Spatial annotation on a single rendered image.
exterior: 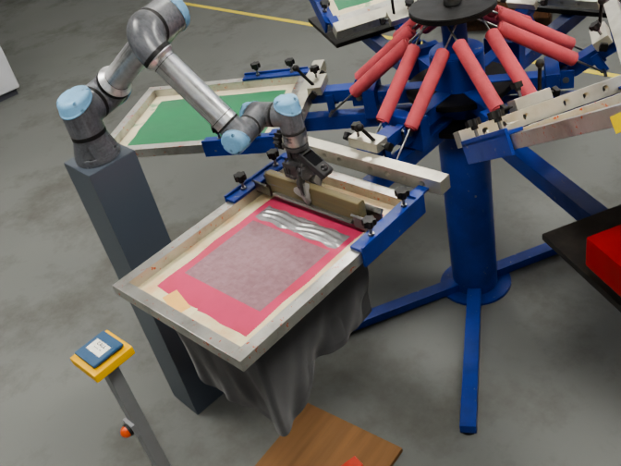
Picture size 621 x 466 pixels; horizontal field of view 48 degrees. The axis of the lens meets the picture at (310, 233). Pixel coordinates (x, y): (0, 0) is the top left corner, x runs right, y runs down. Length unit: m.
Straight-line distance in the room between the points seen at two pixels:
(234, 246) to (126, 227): 0.45
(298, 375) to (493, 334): 1.22
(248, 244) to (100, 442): 1.31
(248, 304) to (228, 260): 0.23
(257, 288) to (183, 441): 1.14
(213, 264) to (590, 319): 1.69
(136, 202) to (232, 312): 0.67
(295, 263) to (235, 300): 0.22
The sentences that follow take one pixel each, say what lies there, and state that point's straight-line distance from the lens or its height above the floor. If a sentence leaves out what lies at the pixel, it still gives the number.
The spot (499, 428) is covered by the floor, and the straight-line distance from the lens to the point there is 2.80.
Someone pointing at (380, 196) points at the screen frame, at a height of 0.98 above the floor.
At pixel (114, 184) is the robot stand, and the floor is 1.13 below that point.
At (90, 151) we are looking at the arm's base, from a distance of 2.40.
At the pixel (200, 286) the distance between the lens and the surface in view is 2.12.
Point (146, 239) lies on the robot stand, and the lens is 2.56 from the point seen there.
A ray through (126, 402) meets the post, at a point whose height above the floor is 0.76.
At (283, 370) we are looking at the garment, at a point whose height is 0.77.
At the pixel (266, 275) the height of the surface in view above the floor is 0.96.
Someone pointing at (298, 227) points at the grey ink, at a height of 0.96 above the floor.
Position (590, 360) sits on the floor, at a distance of 3.03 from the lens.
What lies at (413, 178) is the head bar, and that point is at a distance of 2.22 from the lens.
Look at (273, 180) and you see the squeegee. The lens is 2.33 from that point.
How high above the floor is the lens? 2.23
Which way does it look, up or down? 36 degrees down
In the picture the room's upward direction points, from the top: 14 degrees counter-clockwise
